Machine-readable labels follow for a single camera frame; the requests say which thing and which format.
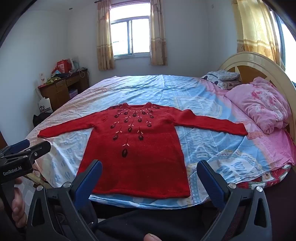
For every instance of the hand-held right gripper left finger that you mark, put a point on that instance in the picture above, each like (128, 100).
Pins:
(93, 176)

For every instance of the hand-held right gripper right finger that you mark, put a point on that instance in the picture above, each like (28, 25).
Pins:
(209, 182)

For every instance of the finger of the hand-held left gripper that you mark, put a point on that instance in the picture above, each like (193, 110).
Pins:
(40, 148)
(19, 144)

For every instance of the red embroidered knit sweater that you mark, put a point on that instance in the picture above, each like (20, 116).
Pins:
(138, 166)

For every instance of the person's left hand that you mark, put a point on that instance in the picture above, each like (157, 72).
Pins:
(19, 208)

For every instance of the person's right hand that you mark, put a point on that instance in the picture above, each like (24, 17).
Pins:
(152, 237)

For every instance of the black bag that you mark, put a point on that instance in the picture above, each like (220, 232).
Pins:
(41, 119)

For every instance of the white paper bag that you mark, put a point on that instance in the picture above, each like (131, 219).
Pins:
(45, 105)

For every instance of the brown wooden desk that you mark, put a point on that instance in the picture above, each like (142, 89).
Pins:
(57, 92)

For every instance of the red floral bedding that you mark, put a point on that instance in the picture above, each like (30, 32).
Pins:
(268, 177)

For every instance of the person's dark pants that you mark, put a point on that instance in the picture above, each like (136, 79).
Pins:
(161, 222)

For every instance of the white card with red hearts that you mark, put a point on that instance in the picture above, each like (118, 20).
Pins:
(42, 79)

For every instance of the red bag on desk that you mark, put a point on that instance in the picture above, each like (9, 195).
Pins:
(63, 66)

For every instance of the bed with printed sheet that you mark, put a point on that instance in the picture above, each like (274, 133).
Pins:
(185, 97)

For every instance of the pale plastic bag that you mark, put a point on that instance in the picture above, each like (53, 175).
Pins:
(75, 64)

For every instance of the pink pillow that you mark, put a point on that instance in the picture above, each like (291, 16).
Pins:
(259, 104)

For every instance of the white patterned pillow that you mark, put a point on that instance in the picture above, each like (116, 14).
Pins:
(222, 76)

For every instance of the beige patterned curtain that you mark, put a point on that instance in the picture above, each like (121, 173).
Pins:
(158, 39)
(105, 41)

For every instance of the cream wooden headboard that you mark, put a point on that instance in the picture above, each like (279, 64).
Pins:
(252, 60)

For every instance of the sliding glass window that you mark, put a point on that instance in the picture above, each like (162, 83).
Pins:
(129, 34)

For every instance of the yellow curtain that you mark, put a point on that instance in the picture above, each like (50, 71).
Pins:
(254, 30)

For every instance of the large side window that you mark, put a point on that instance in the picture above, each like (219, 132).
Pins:
(285, 39)

